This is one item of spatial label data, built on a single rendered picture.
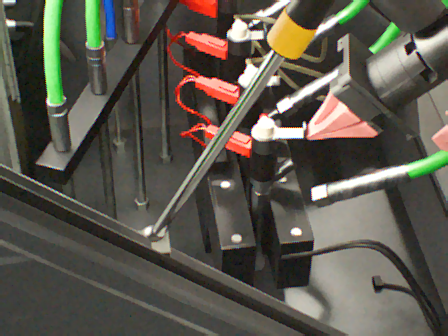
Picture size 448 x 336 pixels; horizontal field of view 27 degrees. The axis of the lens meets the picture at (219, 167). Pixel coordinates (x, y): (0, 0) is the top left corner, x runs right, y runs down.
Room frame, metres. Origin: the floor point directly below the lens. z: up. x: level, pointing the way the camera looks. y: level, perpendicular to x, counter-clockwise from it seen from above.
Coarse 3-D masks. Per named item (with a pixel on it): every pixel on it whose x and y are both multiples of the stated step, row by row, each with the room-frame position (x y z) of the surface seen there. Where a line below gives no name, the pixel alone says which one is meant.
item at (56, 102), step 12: (48, 0) 0.65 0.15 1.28; (60, 0) 0.65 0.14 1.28; (444, 0) 0.58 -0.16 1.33; (48, 12) 0.65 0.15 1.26; (60, 12) 0.66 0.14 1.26; (48, 24) 0.65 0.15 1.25; (60, 24) 0.66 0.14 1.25; (48, 36) 0.65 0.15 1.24; (48, 48) 0.65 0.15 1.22; (48, 60) 0.65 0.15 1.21; (60, 60) 0.66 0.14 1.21; (48, 72) 0.65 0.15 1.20; (60, 72) 0.66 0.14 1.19; (48, 84) 0.66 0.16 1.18; (60, 84) 0.66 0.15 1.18; (48, 96) 0.66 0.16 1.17; (60, 96) 0.66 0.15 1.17; (48, 108) 0.66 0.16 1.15; (60, 108) 0.65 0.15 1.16; (432, 156) 0.58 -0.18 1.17; (444, 156) 0.57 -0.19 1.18; (408, 168) 0.58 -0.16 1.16; (420, 168) 0.58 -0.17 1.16; (432, 168) 0.57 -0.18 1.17
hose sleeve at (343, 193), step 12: (384, 168) 0.59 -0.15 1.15; (396, 168) 0.59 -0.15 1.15; (348, 180) 0.60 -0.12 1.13; (360, 180) 0.59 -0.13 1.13; (372, 180) 0.59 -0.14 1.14; (384, 180) 0.58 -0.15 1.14; (396, 180) 0.58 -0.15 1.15; (408, 180) 0.58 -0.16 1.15; (336, 192) 0.59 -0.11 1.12; (348, 192) 0.59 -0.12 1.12; (360, 192) 0.59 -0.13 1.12
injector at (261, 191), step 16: (256, 144) 0.68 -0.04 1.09; (272, 144) 0.68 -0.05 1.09; (256, 160) 0.68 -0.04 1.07; (272, 160) 0.68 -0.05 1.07; (288, 160) 0.70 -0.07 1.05; (256, 176) 0.68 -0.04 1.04; (272, 176) 0.68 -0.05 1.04; (256, 192) 0.69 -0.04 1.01; (256, 208) 0.69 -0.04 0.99; (256, 224) 0.68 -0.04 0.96; (256, 240) 0.68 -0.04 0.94; (256, 256) 0.68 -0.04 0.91
